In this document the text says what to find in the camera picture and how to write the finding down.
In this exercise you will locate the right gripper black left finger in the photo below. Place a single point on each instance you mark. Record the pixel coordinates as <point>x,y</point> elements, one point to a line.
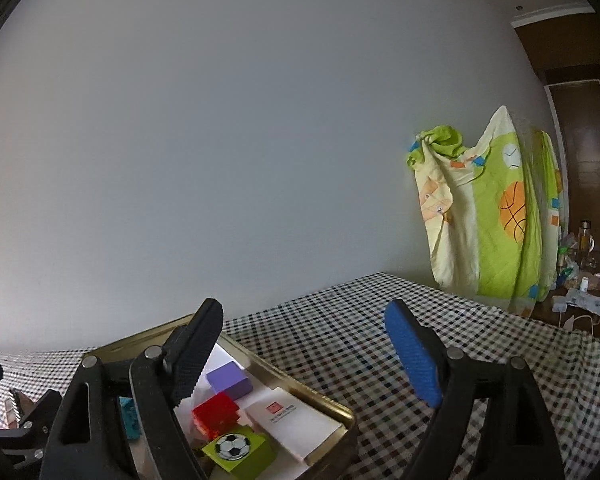
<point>162,376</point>

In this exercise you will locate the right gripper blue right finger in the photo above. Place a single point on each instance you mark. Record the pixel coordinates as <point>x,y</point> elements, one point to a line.
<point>518,439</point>

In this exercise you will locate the turquoise toy brick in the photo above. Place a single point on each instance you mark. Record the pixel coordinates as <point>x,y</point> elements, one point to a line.
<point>129,418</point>

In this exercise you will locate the red plastic block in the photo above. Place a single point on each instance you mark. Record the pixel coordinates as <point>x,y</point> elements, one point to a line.
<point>216,416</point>

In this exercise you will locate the purple block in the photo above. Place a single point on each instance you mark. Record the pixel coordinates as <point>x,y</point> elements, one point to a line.
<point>230,379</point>

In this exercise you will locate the green soccer ball block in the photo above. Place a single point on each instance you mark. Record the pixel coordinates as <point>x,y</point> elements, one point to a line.
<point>241,452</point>

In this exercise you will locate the white card box red logo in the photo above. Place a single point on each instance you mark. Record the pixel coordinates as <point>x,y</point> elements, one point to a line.
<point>297,427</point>

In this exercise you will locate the white paper tin liner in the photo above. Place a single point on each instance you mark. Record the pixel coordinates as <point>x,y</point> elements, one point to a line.
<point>284,466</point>

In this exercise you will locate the cluttered side table items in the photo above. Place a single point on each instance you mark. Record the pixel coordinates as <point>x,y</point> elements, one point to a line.
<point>576,289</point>

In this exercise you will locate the checkered tablecloth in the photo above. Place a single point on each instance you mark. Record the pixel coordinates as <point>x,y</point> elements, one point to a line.
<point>334,342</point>

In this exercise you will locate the gold metal tin box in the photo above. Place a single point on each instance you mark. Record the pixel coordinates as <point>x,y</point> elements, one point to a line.
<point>329,461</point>

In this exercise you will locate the glass bottle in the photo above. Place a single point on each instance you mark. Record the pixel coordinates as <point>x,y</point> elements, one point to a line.
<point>585,243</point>

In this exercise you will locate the green cartoon blanket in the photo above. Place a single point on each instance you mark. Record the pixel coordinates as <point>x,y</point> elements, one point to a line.
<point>493,212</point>

